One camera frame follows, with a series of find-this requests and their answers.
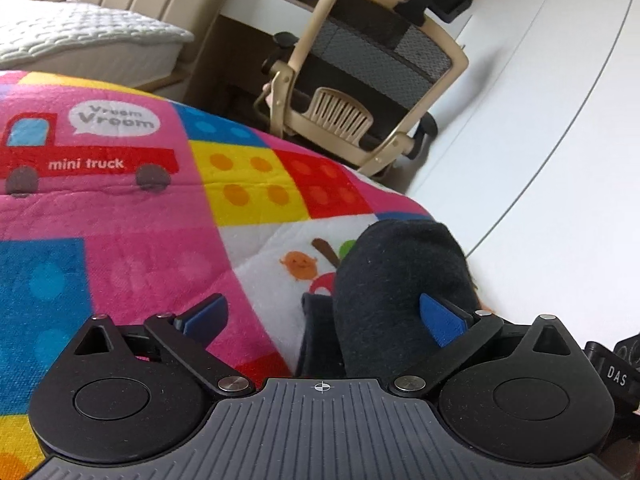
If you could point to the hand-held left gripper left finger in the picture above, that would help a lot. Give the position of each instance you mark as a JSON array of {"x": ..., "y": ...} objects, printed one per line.
[{"x": 205, "y": 319}]

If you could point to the colourful printed blanket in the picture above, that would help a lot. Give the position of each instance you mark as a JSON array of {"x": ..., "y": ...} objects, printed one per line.
[{"x": 150, "y": 240}]

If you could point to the black garment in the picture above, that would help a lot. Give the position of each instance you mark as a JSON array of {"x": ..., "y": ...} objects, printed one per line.
[{"x": 385, "y": 290}]

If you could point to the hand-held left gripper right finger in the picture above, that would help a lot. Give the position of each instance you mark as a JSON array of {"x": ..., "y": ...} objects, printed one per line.
[{"x": 440, "y": 324}]

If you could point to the beige mesh office chair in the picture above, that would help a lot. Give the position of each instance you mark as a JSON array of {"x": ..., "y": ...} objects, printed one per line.
[{"x": 350, "y": 70}]

